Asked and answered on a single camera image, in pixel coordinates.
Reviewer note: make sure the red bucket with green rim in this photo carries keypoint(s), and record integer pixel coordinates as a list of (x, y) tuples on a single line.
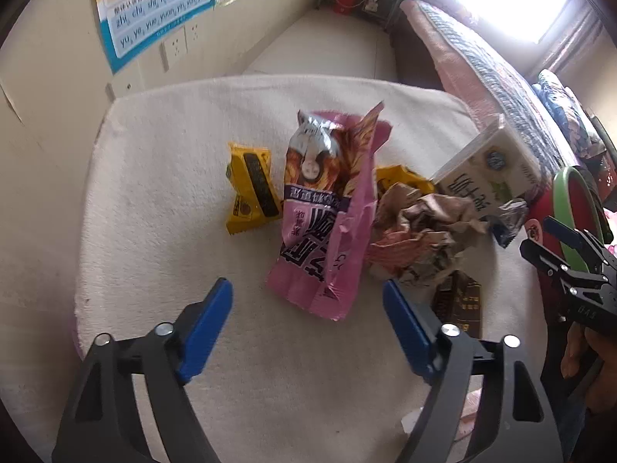
[(581, 202)]

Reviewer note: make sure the person's right hand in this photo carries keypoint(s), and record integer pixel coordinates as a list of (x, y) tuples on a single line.
[(597, 366)]

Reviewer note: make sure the blue letter chart poster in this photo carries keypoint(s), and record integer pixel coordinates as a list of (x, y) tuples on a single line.
[(154, 14)]

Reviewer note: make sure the bed with patterned quilt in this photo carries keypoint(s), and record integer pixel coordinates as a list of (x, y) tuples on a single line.
[(482, 67)]

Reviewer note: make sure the pink floral curtain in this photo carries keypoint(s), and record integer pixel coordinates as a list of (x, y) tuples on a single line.
[(571, 38)]

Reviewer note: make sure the white milk carton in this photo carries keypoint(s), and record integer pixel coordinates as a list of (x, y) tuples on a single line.
[(487, 173)]

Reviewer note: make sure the person's dark pants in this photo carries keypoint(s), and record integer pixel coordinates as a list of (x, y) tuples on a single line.
[(597, 436)]

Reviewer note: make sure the blue printed pillow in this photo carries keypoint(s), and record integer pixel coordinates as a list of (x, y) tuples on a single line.
[(569, 111)]

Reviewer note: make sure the yellow snack packet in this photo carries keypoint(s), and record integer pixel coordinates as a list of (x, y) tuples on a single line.
[(402, 181), (253, 188)]

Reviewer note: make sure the brown cigarette pack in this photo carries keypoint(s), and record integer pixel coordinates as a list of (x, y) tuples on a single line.
[(462, 304)]

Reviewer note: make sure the white wall plate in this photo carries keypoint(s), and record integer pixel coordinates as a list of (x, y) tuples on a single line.
[(118, 90)]

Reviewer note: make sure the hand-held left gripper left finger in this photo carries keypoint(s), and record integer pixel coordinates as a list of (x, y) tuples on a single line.
[(207, 328)]

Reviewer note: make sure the red white paper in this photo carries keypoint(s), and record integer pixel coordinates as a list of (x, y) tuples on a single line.
[(475, 415)]

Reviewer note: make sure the crumpled brown printed paper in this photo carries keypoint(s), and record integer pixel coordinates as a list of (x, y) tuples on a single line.
[(424, 231)]

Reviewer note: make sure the dark blue silver wrapper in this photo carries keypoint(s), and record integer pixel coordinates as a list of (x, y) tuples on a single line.
[(508, 222)]

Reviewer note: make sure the white wall socket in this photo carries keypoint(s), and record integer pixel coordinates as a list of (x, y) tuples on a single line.
[(194, 31), (174, 48)]

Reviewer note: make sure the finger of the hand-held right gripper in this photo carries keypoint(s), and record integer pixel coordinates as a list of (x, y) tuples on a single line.
[(564, 232), (544, 256)]

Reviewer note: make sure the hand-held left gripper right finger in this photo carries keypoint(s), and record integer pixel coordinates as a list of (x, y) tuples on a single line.
[(405, 328)]

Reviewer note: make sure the pink snack wrapper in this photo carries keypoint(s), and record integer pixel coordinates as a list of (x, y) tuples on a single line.
[(328, 212)]

